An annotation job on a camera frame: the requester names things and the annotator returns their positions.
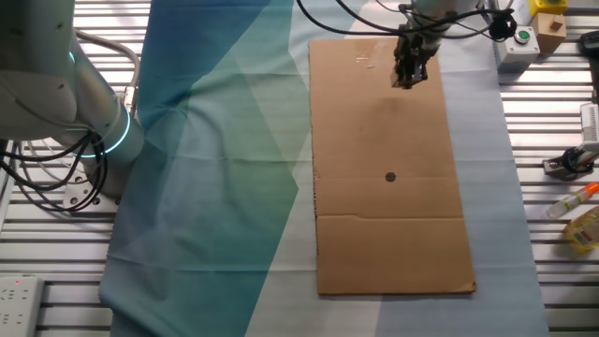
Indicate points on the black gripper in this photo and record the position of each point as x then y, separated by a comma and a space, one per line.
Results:
412, 47

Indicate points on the yellow button box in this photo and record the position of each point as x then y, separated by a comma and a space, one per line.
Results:
547, 7

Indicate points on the silver exterior camera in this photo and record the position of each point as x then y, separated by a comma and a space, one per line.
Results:
590, 124

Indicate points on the black device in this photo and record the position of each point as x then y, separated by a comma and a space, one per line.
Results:
590, 44

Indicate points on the black round dot mark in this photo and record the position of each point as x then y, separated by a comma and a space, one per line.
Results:
390, 177

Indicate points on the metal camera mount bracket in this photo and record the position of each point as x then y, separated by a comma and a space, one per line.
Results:
554, 166

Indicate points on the blue green patterned cloth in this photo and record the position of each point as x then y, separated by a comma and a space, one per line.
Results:
210, 187

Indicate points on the wooden box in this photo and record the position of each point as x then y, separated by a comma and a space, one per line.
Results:
547, 39

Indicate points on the clear tape patch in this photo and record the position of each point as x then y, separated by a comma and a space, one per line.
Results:
362, 58

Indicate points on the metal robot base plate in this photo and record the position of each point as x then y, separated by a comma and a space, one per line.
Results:
75, 199

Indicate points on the white power strip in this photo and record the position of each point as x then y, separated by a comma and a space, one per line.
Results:
18, 309

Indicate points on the plastic bottle with yellow contents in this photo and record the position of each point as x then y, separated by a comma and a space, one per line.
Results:
585, 231

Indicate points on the grey box with green button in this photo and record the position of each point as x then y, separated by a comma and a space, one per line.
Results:
512, 58

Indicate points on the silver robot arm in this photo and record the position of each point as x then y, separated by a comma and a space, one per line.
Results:
37, 70

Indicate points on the brown cardboard sheet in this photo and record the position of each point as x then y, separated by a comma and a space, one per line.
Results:
388, 243

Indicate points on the clear tube with orange cap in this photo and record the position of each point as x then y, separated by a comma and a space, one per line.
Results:
568, 202

